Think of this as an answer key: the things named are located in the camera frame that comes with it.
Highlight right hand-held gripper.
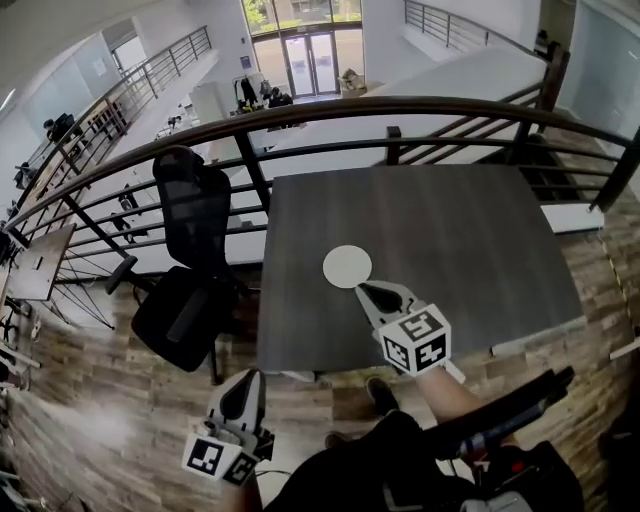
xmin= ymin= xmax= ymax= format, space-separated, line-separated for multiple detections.
xmin=355 ymin=279 xmax=467 ymax=386

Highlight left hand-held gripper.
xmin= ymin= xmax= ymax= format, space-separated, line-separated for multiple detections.
xmin=181 ymin=369 xmax=276 ymax=487

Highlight white round pad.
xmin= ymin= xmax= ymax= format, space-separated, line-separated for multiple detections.
xmin=322 ymin=244 xmax=374 ymax=290

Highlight person's right forearm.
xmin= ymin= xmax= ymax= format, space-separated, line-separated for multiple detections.
xmin=413 ymin=366 xmax=517 ymax=447

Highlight person's left forearm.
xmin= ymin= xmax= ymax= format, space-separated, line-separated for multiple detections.
xmin=219 ymin=473 xmax=264 ymax=512

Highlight black mesh office chair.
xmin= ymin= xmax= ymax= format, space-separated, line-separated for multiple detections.
xmin=103 ymin=144 xmax=252 ymax=387

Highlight person's black trousers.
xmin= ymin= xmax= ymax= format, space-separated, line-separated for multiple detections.
xmin=259 ymin=408 xmax=586 ymax=512

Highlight dark metal balcony railing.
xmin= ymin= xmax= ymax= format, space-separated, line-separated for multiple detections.
xmin=0 ymin=95 xmax=640 ymax=302

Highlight cardboard boxes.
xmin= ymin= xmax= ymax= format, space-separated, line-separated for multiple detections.
xmin=338 ymin=67 xmax=369 ymax=96

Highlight small wooden desk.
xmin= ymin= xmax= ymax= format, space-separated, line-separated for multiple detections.
xmin=6 ymin=222 xmax=77 ymax=302

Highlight glass entrance door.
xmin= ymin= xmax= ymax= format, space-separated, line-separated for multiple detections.
xmin=281 ymin=30 xmax=340 ymax=99

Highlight clothes rack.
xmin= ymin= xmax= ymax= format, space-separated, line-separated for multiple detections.
xmin=232 ymin=74 xmax=261 ymax=114

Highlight white cabinet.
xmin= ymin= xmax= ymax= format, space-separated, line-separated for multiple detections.
xmin=191 ymin=82 xmax=232 ymax=126

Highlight grey metal stair railing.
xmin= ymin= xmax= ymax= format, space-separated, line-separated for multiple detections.
xmin=402 ymin=0 xmax=544 ymax=54

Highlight dark metal gallery railing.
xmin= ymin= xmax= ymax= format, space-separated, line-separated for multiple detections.
xmin=12 ymin=25 xmax=214 ymax=211

